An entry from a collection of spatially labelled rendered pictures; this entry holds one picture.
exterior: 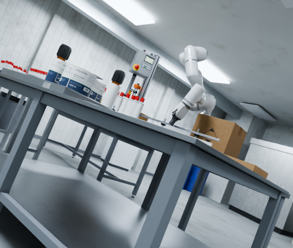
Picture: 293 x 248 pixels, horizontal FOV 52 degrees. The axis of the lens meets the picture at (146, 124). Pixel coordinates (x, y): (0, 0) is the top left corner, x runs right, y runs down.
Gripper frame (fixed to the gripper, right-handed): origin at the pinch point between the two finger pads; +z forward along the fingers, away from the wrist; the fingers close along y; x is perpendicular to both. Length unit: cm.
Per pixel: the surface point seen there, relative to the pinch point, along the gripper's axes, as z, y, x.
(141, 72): -13, -6, -61
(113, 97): 12.1, 28.4, -32.6
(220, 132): -15.2, -17.4, 24.5
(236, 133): -21.8, -24.5, 30.5
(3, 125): 227, -107, -368
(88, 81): 9, 61, -23
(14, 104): 185, -107, -379
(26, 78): 33, 77, -54
